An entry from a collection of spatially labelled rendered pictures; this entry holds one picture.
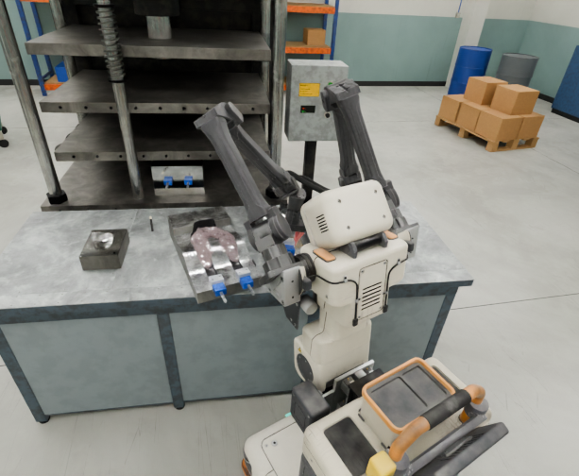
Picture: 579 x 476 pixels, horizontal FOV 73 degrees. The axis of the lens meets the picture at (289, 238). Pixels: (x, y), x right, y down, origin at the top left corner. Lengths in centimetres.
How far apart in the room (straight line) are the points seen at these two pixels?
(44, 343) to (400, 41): 818
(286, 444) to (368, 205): 108
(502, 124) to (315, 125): 398
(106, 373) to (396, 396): 131
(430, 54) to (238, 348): 818
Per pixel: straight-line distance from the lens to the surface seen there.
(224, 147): 113
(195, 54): 211
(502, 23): 1009
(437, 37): 935
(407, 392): 122
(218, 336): 182
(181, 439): 215
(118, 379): 206
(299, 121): 225
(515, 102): 614
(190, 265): 161
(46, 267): 190
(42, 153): 231
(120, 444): 221
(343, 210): 103
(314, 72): 220
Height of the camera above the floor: 185
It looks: 34 degrees down
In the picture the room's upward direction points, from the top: 3 degrees clockwise
